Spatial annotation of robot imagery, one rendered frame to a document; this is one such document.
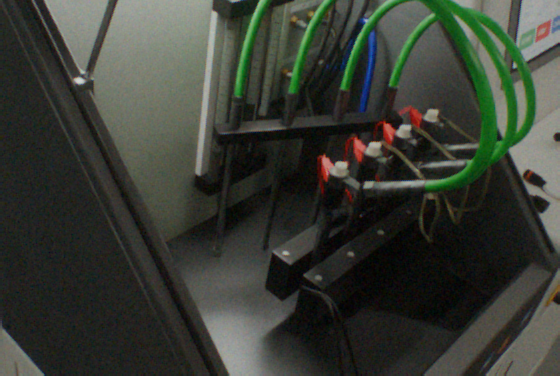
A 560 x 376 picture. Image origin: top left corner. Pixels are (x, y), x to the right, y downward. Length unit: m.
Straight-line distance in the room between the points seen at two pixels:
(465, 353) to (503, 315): 0.11
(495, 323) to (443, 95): 0.38
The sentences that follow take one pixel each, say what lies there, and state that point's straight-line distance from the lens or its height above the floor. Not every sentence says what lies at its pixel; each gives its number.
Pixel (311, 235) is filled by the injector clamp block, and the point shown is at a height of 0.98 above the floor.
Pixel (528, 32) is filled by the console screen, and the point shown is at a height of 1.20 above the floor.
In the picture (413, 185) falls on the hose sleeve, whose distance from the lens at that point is 0.86.
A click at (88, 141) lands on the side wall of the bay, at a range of 0.70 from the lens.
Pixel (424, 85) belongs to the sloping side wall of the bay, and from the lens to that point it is 1.19.
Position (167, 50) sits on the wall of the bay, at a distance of 0.99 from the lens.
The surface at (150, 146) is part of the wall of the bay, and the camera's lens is 1.07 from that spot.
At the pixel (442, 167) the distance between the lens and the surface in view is 1.03.
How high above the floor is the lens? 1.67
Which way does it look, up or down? 35 degrees down
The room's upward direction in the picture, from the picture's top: 10 degrees clockwise
